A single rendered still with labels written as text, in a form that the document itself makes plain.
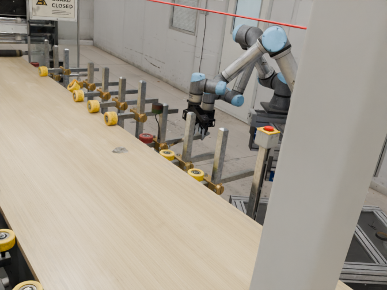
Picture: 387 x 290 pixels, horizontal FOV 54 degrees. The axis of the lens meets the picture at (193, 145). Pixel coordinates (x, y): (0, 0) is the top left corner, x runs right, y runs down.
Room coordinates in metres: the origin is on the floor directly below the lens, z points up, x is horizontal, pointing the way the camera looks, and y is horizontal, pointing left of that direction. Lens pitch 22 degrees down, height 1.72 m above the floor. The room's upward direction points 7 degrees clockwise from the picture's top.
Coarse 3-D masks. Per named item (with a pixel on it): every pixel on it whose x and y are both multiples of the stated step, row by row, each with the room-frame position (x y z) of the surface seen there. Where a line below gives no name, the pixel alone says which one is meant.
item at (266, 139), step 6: (258, 132) 1.49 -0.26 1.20; (264, 132) 1.47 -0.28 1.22; (270, 132) 1.46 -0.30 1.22; (276, 132) 1.48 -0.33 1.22; (258, 138) 1.49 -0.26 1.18; (264, 138) 1.46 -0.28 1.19; (270, 138) 1.46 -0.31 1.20; (276, 138) 1.48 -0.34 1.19; (258, 144) 1.48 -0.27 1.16; (264, 144) 1.46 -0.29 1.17; (270, 144) 1.46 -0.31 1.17; (276, 144) 1.49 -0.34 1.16
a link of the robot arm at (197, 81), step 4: (196, 72) 2.06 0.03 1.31; (192, 76) 2.02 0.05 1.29; (196, 76) 2.01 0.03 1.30; (200, 76) 2.01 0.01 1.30; (204, 76) 2.03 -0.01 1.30; (192, 80) 2.02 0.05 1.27; (196, 80) 2.00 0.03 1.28; (200, 80) 2.01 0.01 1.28; (204, 80) 2.01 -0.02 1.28; (192, 84) 2.01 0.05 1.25; (196, 84) 2.00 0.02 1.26; (200, 84) 2.00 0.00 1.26; (192, 88) 2.01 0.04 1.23; (196, 88) 2.00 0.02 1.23; (200, 88) 2.00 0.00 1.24; (192, 92) 2.01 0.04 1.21; (196, 92) 2.00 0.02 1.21; (200, 92) 2.01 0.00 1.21
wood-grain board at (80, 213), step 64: (0, 64) 3.34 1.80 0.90; (0, 128) 1.90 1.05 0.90; (64, 128) 2.02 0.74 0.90; (0, 192) 1.27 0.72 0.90; (64, 192) 1.33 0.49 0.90; (128, 192) 1.40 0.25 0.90; (192, 192) 1.47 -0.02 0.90; (64, 256) 0.96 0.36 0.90; (128, 256) 1.00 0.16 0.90; (192, 256) 1.04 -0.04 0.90
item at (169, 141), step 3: (195, 135) 2.28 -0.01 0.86; (198, 135) 2.29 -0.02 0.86; (201, 135) 2.31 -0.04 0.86; (168, 138) 2.17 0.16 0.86; (171, 138) 2.18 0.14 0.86; (174, 138) 2.19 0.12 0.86; (177, 138) 2.19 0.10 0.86; (180, 138) 2.20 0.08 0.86; (195, 138) 2.28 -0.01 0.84; (198, 138) 2.29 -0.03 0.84; (201, 138) 2.31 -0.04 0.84; (165, 141) 2.13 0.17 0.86; (168, 141) 2.14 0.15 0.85; (171, 141) 2.16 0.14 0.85; (174, 141) 2.17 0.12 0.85; (183, 141) 2.22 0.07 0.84; (147, 144) 2.05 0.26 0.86; (150, 144) 2.06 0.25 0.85; (153, 144) 2.07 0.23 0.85; (150, 147) 2.06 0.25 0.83
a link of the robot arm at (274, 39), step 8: (264, 32) 1.95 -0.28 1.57; (272, 32) 1.92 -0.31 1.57; (280, 32) 1.91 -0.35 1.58; (264, 40) 1.92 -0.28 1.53; (272, 40) 1.91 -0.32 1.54; (280, 40) 1.91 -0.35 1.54; (288, 40) 1.95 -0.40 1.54; (272, 48) 1.91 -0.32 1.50; (280, 48) 1.90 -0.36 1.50; (288, 48) 1.92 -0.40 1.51; (272, 56) 1.94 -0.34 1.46; (280, 56) 1.93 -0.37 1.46; (288, 56) 1.93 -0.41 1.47; (280, 64) 1.93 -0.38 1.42; (288, 64) 1.92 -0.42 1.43; (296, 64) 1.94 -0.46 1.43; (288, 72) 1.92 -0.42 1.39; (296, 72) 1.92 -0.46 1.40; (288, 80) 1.93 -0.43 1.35
